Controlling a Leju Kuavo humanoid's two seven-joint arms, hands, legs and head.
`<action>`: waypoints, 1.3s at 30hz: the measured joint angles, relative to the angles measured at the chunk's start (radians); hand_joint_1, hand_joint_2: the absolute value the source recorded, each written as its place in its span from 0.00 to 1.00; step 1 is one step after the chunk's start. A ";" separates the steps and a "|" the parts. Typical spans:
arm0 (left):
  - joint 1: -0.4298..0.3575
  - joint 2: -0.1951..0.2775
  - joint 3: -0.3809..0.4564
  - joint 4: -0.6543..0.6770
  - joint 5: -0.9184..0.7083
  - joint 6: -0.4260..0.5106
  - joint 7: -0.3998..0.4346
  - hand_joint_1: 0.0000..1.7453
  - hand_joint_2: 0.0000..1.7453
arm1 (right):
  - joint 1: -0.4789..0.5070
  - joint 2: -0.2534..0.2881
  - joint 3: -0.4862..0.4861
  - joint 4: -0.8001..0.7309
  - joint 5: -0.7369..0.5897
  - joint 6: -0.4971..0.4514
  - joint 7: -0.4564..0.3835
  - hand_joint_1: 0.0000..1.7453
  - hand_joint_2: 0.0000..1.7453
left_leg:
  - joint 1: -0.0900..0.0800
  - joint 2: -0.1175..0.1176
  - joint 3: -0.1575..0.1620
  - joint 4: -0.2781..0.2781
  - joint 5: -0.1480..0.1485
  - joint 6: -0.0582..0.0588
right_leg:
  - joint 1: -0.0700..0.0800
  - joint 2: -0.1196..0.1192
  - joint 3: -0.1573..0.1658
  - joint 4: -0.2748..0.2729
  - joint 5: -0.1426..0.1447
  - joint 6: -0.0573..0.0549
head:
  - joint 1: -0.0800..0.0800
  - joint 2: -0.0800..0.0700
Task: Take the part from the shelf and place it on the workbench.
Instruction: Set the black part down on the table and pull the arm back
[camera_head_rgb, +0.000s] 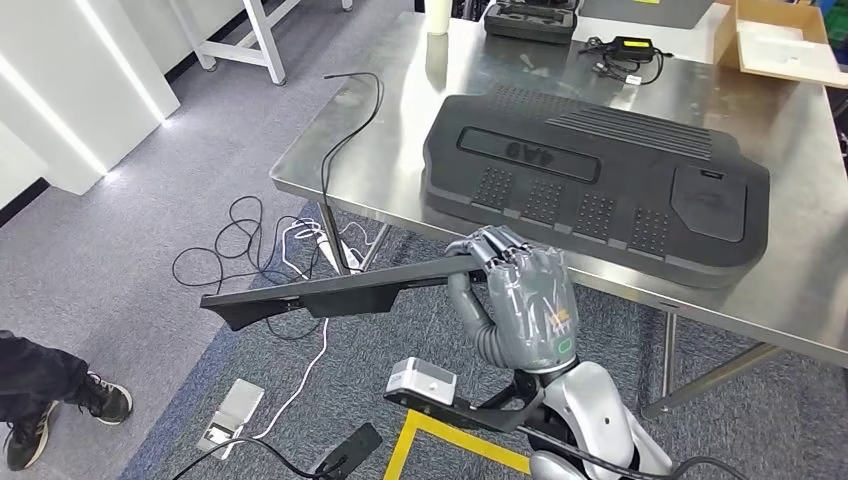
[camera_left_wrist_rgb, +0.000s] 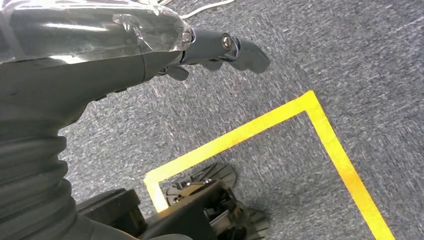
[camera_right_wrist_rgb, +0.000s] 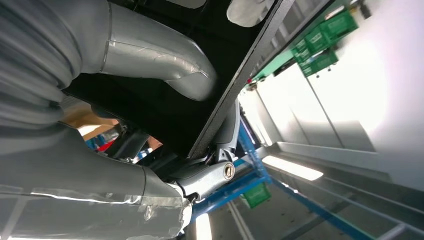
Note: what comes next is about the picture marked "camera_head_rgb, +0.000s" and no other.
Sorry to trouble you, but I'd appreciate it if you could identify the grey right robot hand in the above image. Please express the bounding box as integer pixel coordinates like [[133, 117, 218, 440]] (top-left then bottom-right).
[[445, 225, 580, 376]]

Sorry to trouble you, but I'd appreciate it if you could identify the yellow floor tape square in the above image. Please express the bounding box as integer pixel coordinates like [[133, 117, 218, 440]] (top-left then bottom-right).
[[382, 409, 531, 480]]

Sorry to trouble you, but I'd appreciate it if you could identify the blue plastic container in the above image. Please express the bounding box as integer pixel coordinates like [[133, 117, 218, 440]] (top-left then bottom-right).
[[818, 0, 848, 68]]

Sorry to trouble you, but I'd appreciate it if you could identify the white frame table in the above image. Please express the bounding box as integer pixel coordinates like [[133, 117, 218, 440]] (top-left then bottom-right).
[[168, 0, 356, 86]]

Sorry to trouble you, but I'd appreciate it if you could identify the white power cable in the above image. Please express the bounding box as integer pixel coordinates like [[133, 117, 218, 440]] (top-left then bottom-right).
[[251, 221, 372, 442]]

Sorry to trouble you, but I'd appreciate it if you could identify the white power strip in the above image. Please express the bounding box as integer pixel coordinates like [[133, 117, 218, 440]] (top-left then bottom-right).
[[316, 233, 364, 274]]

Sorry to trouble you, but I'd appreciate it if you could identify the black foam-lined case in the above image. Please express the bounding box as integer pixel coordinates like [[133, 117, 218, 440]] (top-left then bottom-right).
[[483, 0, 581, 46]]

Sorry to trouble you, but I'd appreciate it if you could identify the stainless steel workbench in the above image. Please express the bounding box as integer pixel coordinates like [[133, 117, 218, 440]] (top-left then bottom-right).
[[270, 9, 848, 420]]

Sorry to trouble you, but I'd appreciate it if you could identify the person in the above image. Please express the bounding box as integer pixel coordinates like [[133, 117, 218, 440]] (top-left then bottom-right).
[[0, 329, 134, 473]]

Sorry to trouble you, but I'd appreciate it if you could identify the thin black floor cable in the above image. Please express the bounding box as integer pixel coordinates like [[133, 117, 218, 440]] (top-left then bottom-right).
[[172, 437, 333, 480]]

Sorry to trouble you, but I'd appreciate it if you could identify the dark grey robot fixture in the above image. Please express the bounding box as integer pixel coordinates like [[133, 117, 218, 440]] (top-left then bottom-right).
[[314, 422, 384, 480]]

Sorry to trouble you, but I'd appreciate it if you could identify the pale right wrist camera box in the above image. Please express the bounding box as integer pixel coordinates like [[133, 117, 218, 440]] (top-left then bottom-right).
[[384, 357, 546, 435]]

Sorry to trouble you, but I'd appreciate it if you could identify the black foam engine cover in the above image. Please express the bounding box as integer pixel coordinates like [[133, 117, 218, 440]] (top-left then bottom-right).
[[422, 82, 772, 290]]

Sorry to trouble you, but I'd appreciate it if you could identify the brown cardboard box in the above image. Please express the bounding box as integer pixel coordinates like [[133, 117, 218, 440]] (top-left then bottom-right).
[[714, 0, 848, 91]]

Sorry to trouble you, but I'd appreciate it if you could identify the open metal floor socket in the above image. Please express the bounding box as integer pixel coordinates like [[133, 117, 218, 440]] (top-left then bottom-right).
[[196, 378, 265, 462]]

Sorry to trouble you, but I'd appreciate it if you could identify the black plastic plate bracket part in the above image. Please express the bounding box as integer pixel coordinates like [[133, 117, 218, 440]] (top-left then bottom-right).
[[199, 254, 488, 333]]

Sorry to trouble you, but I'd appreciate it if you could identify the white tumbler cup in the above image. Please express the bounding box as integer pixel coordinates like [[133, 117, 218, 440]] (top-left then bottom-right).
[[423, 0, 454, 36]]

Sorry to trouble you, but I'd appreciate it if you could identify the black power adapter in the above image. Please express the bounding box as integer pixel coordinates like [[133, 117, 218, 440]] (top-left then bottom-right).
[[578, 36, 674, 87]]

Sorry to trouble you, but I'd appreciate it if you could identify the long black loose cable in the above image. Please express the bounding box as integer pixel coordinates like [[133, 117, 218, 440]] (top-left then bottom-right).
[[320, 71, 386, 213]]

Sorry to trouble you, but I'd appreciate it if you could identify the grey laptop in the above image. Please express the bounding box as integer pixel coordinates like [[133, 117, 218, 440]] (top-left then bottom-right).
[[579, 0, 717, 31]]

